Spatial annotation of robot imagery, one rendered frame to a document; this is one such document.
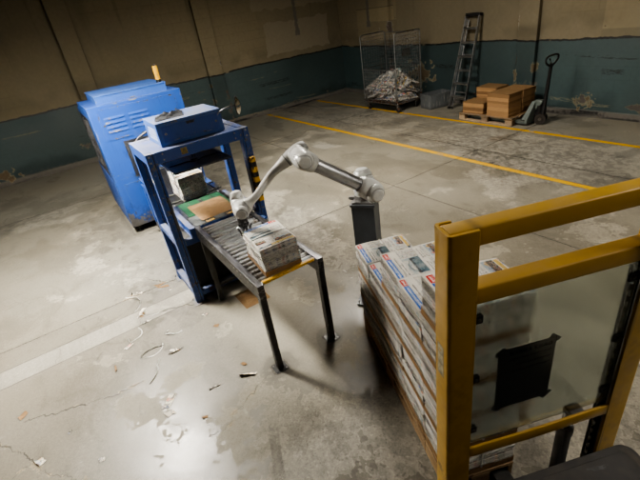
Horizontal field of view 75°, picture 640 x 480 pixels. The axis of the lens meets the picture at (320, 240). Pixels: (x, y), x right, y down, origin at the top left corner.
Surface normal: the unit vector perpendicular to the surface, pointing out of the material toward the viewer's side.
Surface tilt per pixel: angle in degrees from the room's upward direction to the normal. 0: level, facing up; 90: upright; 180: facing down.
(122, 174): 90
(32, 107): 90
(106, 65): 90
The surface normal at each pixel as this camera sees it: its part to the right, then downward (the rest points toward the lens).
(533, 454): -0.14, -0.86
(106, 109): 0.55, 0.33
